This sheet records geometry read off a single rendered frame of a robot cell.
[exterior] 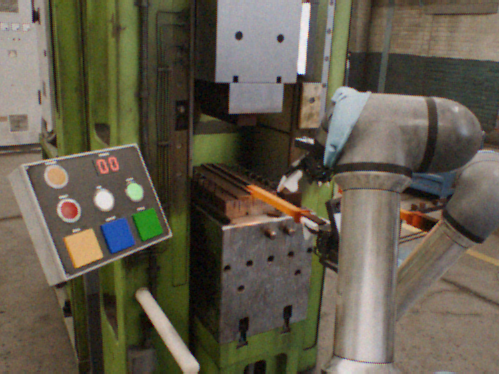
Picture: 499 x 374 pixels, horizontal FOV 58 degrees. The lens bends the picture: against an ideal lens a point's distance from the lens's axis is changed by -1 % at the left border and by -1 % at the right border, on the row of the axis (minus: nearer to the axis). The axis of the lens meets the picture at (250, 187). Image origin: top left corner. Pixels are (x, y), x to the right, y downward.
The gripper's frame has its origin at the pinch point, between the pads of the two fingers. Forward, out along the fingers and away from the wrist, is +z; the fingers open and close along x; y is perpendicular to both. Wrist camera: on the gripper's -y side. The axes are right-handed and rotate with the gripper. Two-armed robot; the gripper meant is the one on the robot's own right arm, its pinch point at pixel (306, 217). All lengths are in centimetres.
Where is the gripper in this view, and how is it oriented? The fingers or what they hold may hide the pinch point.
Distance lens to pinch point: 135.8
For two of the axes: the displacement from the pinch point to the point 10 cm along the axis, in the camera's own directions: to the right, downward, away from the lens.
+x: 8.7, -1.1, 4.9
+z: -5.0, -2.7, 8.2
